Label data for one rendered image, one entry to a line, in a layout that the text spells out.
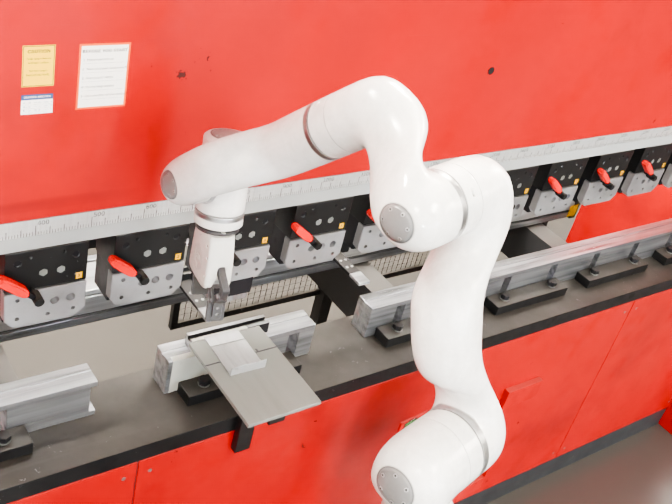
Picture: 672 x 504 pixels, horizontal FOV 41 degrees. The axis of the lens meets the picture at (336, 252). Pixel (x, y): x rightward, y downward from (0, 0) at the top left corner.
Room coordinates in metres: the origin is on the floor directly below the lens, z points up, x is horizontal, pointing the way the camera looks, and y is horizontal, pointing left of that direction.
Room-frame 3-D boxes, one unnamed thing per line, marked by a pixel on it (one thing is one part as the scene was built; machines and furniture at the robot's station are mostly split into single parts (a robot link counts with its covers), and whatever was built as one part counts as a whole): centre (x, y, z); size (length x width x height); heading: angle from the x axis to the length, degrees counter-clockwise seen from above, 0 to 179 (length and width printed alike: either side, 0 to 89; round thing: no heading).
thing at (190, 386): (1.55, 0.14, 0.89); 0.30 x 0.05 x 0.03; 133
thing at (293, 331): (1.60, 0.16, 0.92); 0.39 x 0.06 x 0.10; 133
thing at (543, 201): (2.23, -0.51, 1.26); 0.15 x 0.09 x 0.17; 133
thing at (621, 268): (2.48, -0.86, 0.89); 0.30 x 0.05 x 0.03; 133
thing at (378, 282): (2.25, 0.02, 0.81); 0.64 x 0.08 x 0.14; 43
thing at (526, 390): (2.15, -0.65, 0.59); 0.15 x 0.02 x 0.07; 133
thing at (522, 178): (2.09, -0.36, 1.26); 0.15 x 0.09 x 0.17; 133
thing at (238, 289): (1.57, 0.20, 1.13); 0.10 x 0.02 x 0.10; 133
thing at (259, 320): (1.58, 0.19, 0.99); 0.20 x 0.03 x 0.03; 133
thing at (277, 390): (1.46, 0.10, 1.00); 0.26 x 0.18 x 0.01; 43
